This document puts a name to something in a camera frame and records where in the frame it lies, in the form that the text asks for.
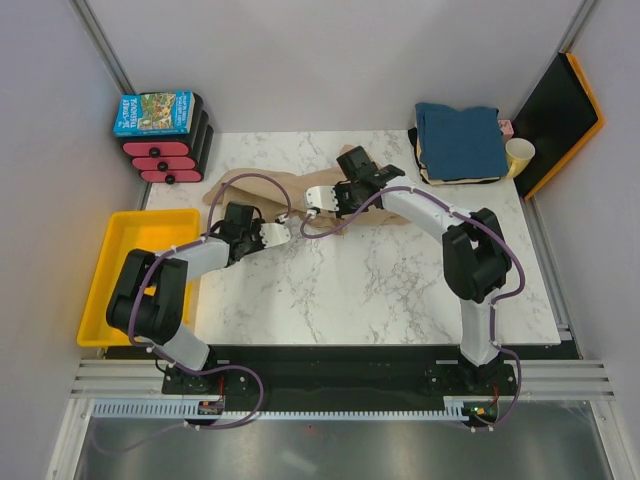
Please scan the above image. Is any aluminium frame rail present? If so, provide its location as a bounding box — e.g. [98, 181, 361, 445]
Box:
[70, 360, 164, 399]

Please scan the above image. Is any folded blue t-shirt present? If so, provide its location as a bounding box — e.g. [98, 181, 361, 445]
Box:
[415, 102, 508, 180]

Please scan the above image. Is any yellow plastic bin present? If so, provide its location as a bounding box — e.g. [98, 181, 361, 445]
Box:
[76, 209, 201, 348]

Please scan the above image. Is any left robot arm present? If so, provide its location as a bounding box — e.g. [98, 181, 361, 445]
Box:
[106, 203, 265, 393]

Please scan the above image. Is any black orange tray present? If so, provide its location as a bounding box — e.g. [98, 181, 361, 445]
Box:
[512, 53, 605, 200]

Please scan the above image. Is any black pink drawer unit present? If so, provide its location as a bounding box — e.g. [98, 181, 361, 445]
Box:
[114, 93, 214, 185]

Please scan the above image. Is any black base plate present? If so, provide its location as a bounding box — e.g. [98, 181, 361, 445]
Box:
[162, 345, 517, 411]

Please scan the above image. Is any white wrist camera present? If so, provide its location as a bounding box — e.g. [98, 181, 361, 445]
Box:
[259, 223, 291, 249]
[304, 186, 339, 212]

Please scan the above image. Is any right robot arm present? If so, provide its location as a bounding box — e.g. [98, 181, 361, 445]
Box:
[333, 147, 512, 394]

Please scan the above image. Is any pink box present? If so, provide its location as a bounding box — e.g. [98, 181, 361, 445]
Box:
[498, 119, 514, 142]

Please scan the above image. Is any yellow mug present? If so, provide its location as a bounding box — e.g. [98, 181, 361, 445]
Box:
[505, 138, 536, 179]

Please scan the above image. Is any blue treehouse book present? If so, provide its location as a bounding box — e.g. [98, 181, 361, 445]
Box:
[112, 90, 202, 138]

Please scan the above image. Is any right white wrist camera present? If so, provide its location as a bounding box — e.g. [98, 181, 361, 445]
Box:
[304, 186, 339, 212]

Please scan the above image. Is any beige t-shirt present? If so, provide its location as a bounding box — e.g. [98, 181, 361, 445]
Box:
[202, 166, 409, 232]

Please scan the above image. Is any white cable duct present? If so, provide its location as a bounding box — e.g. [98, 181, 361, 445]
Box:
[91, 399, 469, 422]

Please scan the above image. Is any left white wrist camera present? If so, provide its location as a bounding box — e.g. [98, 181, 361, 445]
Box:
[259, 223, 291, 249]

